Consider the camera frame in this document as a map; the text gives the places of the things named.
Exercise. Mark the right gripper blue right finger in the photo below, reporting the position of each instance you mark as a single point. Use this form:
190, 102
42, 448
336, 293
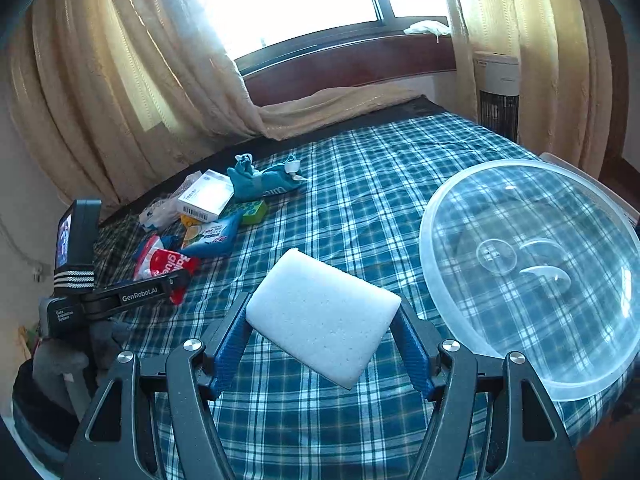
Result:
417, 342

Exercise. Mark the dark window frame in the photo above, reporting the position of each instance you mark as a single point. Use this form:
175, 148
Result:
274, 30

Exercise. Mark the orange yellow toy block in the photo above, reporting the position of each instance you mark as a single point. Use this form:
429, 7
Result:
188, 221

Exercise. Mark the white plastic bag pack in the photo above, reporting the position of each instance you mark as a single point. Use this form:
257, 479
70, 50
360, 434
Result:
164, 211

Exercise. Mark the white sponge block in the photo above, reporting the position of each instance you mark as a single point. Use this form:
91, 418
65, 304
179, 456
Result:
325, 318

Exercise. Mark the beige curtain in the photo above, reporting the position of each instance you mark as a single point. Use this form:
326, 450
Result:
111, 97
566, 86

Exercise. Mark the clear round plastic basin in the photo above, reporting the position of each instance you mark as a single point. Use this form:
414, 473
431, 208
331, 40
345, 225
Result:
523, 255

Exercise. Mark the white cloth on sill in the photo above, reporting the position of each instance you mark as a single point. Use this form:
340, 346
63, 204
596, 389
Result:
428, 27

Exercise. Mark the blue plaid bed sheet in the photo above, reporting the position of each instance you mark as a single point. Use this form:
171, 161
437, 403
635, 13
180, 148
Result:
361, 212

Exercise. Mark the green dotted box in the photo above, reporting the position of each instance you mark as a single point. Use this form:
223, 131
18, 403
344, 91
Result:
251, 213

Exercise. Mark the white medicine box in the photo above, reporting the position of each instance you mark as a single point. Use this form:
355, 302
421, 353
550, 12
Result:
206, 198

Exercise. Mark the white tower fan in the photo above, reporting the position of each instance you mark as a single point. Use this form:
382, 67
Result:
497, 78

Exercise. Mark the beige right curtain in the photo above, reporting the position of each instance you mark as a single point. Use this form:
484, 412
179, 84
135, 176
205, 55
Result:
566, 86

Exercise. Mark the blue wet wipes pack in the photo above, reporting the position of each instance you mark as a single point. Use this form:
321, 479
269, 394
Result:
211, 240

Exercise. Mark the brown wooden windowsill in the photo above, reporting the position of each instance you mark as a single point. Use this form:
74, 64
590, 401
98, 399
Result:
351, 65

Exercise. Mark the red white snack packet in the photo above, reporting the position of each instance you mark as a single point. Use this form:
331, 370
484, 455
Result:
155, 256

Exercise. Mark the beige left curtain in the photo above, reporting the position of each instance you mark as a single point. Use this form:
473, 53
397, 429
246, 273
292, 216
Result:
111, 97

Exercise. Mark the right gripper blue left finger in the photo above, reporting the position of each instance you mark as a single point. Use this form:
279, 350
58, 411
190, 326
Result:
225, 342

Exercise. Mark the grey gloved left hand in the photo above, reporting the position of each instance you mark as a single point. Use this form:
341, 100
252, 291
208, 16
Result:
58, 368

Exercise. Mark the teal cloth with white ribbon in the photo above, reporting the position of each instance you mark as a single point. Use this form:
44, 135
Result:
250, 184

